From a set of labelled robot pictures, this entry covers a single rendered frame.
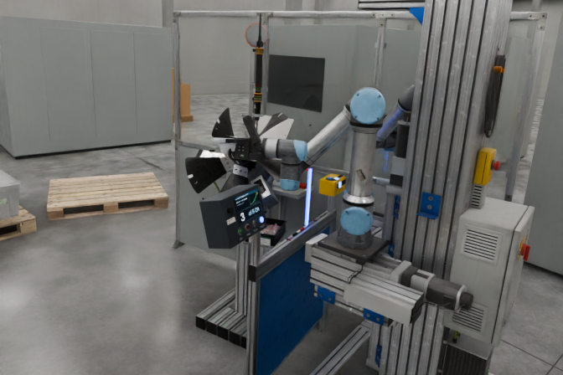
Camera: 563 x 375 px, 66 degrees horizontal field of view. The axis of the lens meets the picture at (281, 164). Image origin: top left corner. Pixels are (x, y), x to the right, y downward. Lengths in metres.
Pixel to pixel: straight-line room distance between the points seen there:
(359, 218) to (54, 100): 6.43
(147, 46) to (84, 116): 1.58
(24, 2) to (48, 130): 7.13
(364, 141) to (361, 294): 0.58
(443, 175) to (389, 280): 0.46
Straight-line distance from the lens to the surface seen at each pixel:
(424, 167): 1.83
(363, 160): 1.59
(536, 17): 2.74
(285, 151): 1.62
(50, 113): 7.59
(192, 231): 4.00
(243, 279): 2.96
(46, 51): 7.51
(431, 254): 1.91
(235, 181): 2.47
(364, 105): 1.53
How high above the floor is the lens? 1.81
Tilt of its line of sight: 15 degrees down
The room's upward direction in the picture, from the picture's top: 3 degrees clockwise
